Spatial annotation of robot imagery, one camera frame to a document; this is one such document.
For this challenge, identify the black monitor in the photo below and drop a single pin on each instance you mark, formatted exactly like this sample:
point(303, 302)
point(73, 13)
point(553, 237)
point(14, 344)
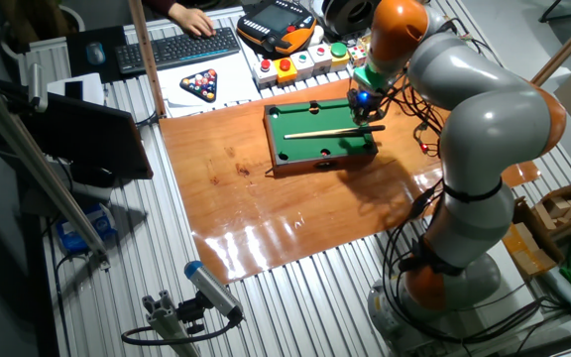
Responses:
point(87, 139)

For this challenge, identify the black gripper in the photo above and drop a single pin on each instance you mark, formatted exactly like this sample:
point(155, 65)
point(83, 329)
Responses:
point(365, 100)

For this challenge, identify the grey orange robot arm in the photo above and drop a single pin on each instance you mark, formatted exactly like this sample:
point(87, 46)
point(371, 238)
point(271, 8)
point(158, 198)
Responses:
point(489, 129)

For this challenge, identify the white rolled sheet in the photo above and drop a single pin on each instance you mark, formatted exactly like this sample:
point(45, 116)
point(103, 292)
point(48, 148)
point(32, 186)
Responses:
point(563, 290)

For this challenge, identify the yellow box red button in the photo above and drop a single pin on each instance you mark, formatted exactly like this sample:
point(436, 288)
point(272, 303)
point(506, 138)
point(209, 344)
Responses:
point(285, 74)

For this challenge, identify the wooden board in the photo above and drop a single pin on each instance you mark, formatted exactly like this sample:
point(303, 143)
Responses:
point(275, 218)

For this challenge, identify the white paper sheet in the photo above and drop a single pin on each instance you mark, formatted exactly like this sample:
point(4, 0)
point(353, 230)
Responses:
point(236, 79)

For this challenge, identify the black triangle rack with balls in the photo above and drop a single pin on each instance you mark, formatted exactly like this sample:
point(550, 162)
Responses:
point(201, 85)

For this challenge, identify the grey camera blue cap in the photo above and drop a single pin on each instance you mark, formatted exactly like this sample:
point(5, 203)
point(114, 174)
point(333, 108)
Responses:
point(211, 287)

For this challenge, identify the short aluminium profile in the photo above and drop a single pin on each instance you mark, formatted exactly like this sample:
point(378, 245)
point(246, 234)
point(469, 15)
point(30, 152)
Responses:
point(166, 327)

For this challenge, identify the black keyboard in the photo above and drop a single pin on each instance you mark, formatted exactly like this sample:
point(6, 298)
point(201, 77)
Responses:
point(176, 52)

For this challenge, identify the yellow box large green button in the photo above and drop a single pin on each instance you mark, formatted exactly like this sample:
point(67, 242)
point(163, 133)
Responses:
point(339, 59)

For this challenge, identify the blue packet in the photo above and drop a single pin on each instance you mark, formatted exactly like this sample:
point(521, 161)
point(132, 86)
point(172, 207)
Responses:
point(87, 230)

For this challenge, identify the small board red LEDs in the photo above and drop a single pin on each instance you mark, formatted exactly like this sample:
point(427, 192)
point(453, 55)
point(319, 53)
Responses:
point(423, 145)

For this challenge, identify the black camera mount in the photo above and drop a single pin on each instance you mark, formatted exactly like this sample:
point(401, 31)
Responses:
point(191, 312)

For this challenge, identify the open cardboard box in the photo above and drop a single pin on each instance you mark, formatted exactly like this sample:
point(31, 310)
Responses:
point(558, 205)

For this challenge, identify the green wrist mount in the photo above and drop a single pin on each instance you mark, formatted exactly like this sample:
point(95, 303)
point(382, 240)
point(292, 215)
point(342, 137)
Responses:
point(367, 78)

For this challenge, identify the orange black teach pendant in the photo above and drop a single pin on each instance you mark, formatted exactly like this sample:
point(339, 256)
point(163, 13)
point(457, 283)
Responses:
point(275, 20)

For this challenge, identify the grey computer mouse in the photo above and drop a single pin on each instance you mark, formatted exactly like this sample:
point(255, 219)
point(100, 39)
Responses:
point(95, 53)

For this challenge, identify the white box red mushroom button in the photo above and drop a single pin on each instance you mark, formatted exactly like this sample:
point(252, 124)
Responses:
point(265, 75)

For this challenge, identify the wooden pool cue black butt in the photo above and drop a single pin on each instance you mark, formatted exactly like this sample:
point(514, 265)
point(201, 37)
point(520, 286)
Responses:
point(315, 133)

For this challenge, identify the black mouse pad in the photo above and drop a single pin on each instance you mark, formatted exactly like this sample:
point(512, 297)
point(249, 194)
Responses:
point(77, 72)

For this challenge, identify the orange cardboard box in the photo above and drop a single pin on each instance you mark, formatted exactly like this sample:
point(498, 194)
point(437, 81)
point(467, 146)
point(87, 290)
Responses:
point(523, 248)

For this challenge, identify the wooden post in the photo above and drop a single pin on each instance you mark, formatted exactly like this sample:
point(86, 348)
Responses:
point(147, 59)
point(563, 49)

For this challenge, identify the forearm in dark sleeve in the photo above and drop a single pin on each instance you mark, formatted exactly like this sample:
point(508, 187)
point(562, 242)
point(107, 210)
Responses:
point(159, 5)

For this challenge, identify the person hand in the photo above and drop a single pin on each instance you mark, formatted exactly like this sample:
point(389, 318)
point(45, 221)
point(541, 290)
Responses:
point(194, 20)

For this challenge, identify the rubik's cube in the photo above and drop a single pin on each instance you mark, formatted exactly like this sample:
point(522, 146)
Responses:
point(357, 55)

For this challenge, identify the white box green button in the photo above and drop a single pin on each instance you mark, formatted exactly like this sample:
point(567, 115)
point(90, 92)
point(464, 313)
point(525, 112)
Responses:
point(303, 67)

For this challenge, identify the long aluminium profile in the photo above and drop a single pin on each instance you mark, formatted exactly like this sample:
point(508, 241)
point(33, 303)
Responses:
point(33, 163)

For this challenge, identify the grey cylinder on stand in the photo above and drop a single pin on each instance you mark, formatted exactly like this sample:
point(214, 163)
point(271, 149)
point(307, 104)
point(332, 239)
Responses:
point(36, 89)

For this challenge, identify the mini pool table green felt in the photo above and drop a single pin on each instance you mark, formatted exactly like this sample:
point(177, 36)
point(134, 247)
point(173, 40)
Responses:
point(300, 149)

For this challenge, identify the black filament spool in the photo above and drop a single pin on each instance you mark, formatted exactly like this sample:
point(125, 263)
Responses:
point(335, 17)

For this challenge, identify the white box small red button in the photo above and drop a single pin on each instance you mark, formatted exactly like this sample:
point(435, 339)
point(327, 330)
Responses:
point(320, 60)

